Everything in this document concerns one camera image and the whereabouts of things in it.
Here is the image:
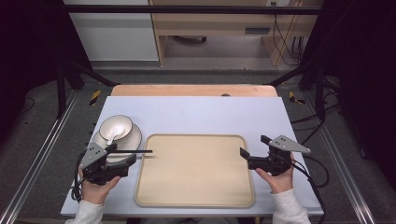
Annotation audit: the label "person's left hand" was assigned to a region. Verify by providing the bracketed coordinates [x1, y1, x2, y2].
[78, 166, 122, 205]

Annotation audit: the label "white ceramic spoon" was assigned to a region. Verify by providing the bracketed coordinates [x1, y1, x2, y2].
[106, 124, 126, 147]

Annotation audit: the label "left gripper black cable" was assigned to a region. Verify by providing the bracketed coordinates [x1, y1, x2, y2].
[70, 148, 88, 203]

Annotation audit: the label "white cabinet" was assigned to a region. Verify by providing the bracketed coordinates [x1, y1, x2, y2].
[63, 0, 160, 63]

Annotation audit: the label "black floor cables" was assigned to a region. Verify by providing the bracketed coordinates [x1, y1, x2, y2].
[290, 77, 342, 146]

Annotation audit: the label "thin black floor cable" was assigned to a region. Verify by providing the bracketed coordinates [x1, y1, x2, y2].
[18, 96, 36, 115]

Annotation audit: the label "cream bowl with dark rim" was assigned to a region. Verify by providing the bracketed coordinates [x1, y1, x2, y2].
[98, 114, 134, 142]

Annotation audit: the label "black hanging cables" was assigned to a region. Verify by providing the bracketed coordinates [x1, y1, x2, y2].
[270, 1, 305, 67]

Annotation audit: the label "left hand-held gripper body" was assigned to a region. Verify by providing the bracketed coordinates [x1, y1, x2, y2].
[79, 142, 129, 187]

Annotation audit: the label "light wooden desk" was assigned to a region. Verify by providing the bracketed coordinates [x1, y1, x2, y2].
[148, 0, 325, 67]

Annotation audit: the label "cream plate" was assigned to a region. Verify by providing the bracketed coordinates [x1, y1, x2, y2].
[92, 122, 144, 163]

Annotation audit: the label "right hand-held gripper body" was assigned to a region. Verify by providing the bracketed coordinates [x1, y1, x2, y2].
[247, 133, 312, 177]

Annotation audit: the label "aluminium floor rail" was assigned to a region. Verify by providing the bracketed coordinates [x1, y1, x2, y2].
[0, 90, 80, 224]
[303, 92, 378, 224]

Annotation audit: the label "black metal stand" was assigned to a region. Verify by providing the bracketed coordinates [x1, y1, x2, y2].
[55, 58, 121, 119]
[264, 61, 329, 123]

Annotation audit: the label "person's right hand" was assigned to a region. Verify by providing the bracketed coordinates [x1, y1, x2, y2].
[254, 151, 296, 195]

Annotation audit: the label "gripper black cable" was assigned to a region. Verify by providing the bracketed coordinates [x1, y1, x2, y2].
[70, 148, 88, 203]
[290, 153, 331, 224]

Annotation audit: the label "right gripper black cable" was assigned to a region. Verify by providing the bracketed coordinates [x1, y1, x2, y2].
[290, 153, 331, 224]

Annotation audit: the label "yellow black floor tape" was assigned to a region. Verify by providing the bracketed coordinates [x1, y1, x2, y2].
[288, 91, 306, 105]
[89, 90, 103, 107]

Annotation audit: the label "black chopstick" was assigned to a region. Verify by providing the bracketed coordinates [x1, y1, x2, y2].
[114, 149, 154, 154]

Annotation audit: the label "black curtain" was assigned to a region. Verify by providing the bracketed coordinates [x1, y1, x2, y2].
[0, 0, 93, 144]
[306, 0, 396, 190]

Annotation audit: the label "wooden table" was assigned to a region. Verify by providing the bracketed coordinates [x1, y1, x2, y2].
[110, 84, 279, 98]

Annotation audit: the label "black horizontal frame bar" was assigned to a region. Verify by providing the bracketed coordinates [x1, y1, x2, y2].
[61, 4, 325, 16]

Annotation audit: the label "beige rectangular tray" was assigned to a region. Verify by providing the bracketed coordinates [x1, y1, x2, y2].
[134, 133, 256, 209]

